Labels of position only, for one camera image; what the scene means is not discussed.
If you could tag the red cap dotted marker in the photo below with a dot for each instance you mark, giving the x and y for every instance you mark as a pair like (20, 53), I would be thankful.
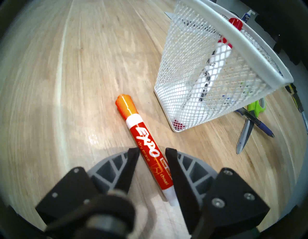
(219, 57)

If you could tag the whiteboard cleaner spray bottle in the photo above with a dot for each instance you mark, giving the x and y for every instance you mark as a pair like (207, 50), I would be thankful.
(247, 16)

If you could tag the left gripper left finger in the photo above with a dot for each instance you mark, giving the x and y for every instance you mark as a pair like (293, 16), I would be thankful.
(96, 178)

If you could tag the blue ballpoint pen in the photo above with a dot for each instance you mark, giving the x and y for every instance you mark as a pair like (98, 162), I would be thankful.
(264, 127)

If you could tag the white mesh pen holder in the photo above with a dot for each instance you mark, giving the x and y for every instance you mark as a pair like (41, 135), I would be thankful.
(182, 60)

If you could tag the yellow tape measure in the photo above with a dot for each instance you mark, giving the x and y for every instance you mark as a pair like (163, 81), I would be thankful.
(294, 96)

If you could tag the orange cap white marker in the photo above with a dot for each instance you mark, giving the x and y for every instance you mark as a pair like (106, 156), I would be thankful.
(144, 139)

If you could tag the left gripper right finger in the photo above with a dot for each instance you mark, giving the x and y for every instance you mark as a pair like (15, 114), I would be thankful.
(216, 192)

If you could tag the large black wall screen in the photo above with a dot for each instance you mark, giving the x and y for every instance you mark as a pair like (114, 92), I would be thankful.
(284, 21)

